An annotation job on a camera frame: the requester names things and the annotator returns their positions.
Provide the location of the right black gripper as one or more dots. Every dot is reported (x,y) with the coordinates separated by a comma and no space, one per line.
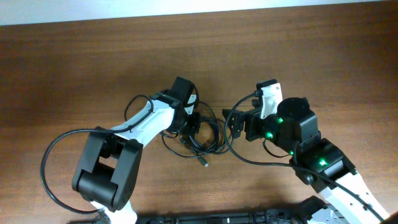
(254,115)

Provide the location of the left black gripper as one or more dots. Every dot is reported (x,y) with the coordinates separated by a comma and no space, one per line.
(194,126)

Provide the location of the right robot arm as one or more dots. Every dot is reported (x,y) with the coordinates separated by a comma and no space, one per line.
(317,162)

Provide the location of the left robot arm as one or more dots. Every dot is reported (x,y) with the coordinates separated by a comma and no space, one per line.
(107,170)

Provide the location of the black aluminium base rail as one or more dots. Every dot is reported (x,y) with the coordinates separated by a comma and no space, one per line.
(262,217)

